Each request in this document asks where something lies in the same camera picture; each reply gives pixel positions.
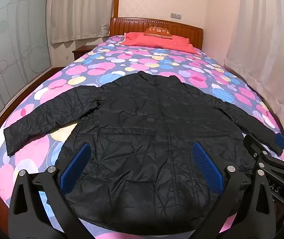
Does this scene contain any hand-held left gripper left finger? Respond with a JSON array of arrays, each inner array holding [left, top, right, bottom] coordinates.
[[8, 143, 93, 239]]

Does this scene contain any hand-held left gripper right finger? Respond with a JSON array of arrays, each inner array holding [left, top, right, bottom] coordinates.
[[191, 142, 275, 239]]

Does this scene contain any black quilted jacket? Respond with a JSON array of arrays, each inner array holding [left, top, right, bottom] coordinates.
[[3, 71, 283, 236]]

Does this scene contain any white sheer curtain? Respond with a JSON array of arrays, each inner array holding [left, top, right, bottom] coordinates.
[[225, 0, 284, 152]]

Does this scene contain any wooden nightstand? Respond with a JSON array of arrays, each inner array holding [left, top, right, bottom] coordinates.
[[72, 46, 98, 61]]

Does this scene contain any colourful circle print blanket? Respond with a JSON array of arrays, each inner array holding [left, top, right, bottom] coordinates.
[[0, 34, 284, 239]]

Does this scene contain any frosted glass sliding door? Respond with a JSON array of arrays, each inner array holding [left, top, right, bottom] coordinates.
[[0, 0, 54, 131]]

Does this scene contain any red pillow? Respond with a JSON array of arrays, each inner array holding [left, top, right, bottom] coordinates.
[[122, 31, 198, 54]]

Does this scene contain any small orange cushion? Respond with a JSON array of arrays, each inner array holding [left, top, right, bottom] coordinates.
[[144, 26, 173, 40]]

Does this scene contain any wooden headboard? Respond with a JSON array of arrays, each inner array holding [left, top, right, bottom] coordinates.
[[0, 17, 204, 198]]

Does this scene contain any cream window curtain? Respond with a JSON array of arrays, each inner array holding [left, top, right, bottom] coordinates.
[[49, 0, 118, 44]]

